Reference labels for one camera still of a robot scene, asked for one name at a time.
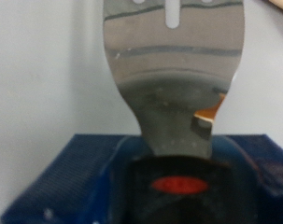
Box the metal spatula black handle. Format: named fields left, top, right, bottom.
left=102, top=0, right=247, bottom=224

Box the silver toaster oven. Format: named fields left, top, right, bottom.
left=0, top=0, right=283, bottom=224

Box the blue spatula grip block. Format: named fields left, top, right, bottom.
left=0, top=133, right=283, bottom=224

